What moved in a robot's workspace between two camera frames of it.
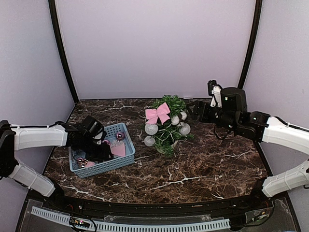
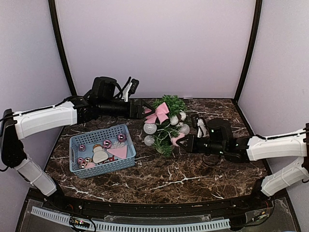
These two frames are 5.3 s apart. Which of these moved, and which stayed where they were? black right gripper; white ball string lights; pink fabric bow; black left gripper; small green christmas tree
Moved: black left gripper; black right gripper
Stayed: small green christmas tree; white ball string lights; pink fabric bow
